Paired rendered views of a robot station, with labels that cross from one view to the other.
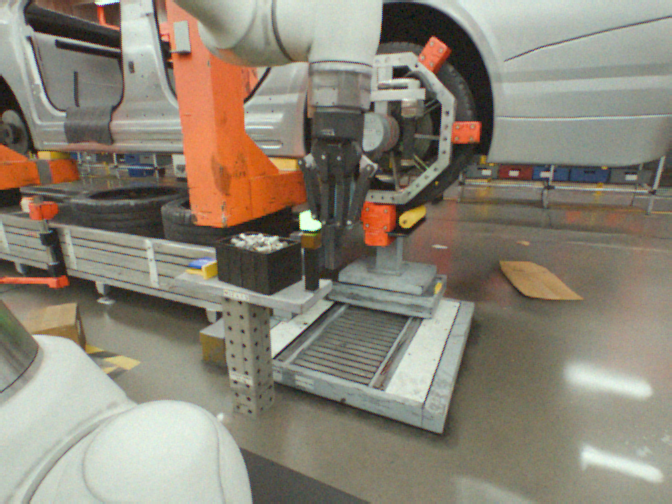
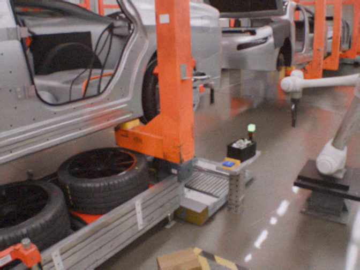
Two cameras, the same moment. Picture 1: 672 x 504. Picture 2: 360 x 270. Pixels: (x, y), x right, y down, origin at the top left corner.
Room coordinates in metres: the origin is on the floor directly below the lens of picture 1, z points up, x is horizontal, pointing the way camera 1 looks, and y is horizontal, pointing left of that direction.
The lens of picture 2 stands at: (0.96, 2.33, 1.37)
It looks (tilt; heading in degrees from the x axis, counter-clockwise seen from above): 19 degrees down; 284
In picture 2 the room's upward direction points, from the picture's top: 3 degrees counter-clockwise
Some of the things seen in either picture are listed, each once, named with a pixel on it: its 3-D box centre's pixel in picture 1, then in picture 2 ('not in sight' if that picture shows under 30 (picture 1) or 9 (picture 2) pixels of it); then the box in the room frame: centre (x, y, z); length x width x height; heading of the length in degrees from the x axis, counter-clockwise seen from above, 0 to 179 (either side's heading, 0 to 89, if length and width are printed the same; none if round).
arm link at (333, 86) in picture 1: (339, 91); (295, 94); (0.58, 0.00, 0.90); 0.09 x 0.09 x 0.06
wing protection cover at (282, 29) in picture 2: not in sight; (278, 33); (0.43, -3.00, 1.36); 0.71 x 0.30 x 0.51; 65
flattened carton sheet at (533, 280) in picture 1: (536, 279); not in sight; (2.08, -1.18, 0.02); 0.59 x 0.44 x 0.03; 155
